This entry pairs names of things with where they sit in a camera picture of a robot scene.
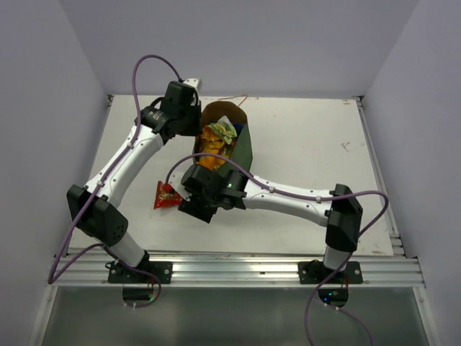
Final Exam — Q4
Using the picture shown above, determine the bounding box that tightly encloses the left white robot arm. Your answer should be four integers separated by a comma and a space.
67, 79, 201, 283

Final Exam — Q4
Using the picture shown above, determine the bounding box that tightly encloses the red snack packet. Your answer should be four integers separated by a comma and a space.
153, 181, 183, 209

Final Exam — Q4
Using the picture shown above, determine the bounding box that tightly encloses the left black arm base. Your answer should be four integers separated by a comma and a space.
105, 261, 173, 284

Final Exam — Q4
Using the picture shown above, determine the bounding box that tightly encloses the aluminium front rail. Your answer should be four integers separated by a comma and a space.
54, 249, 425, 288

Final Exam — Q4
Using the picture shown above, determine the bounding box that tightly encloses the yellow mango candy bag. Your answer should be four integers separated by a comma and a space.
198, 124, 237, 171

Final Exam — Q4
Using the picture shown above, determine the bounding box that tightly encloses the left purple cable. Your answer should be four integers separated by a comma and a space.
47, 54, 192, 309

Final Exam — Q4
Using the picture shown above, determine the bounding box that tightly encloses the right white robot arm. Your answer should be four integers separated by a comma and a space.
169, 164, 363, 283

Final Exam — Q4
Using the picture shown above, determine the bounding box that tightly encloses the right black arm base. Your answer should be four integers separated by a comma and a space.
297, 260, 364, 285

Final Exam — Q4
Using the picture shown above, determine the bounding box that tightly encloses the light green snack packet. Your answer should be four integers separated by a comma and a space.
208, 115, 238, 145

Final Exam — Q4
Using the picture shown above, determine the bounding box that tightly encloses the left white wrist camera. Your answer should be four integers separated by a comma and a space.
182, 78, 202, 105

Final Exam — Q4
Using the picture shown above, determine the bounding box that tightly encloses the blue Doritos chip bag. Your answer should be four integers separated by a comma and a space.
233, 123, 245, 136

